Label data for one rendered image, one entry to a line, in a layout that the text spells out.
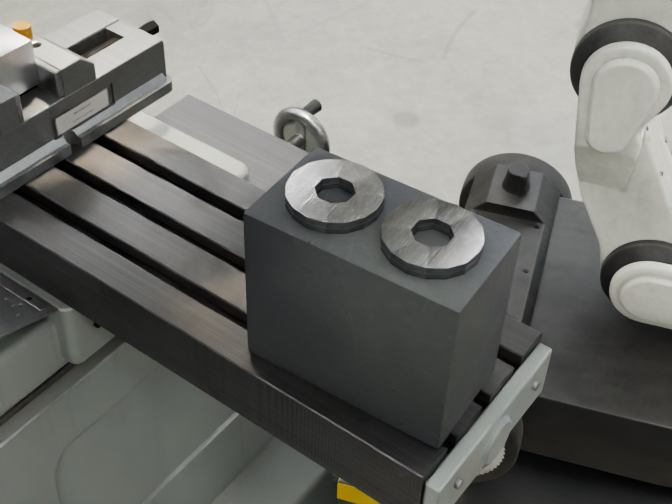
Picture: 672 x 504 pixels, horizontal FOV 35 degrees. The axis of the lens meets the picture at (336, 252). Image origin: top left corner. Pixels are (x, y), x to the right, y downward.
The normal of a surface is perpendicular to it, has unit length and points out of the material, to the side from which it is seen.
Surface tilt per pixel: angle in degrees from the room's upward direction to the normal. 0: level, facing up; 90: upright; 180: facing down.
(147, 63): 90
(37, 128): 90
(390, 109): 0
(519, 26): 0
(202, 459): 90
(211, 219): 0
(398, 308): 90
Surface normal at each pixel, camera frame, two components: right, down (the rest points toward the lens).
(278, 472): 0.04, -0.73
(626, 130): -0.29, 0.65
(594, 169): -0.29, 0.89
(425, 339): -0.54, 0.56
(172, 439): 0.80, 0.43
